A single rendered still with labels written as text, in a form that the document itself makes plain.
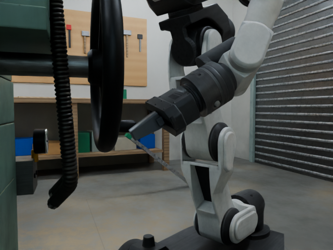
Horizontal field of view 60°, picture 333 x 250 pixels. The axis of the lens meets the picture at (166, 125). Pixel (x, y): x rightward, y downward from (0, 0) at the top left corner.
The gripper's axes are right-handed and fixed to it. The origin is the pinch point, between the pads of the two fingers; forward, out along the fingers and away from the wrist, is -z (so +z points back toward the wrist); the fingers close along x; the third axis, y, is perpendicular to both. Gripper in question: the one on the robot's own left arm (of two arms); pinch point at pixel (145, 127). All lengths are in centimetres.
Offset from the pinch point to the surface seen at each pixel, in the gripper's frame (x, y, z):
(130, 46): 333, -34, 97
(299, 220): 67, -145, 77
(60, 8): -0.5, 23.6, -3.3
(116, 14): -10.4, 19.8, 1.3
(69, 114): -2.9, 9.8, -10.3
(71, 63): 0.8, 15.9, -5.9
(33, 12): -6.1, 24.1, -7.2
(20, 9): -5.9, 25.0, -8.4
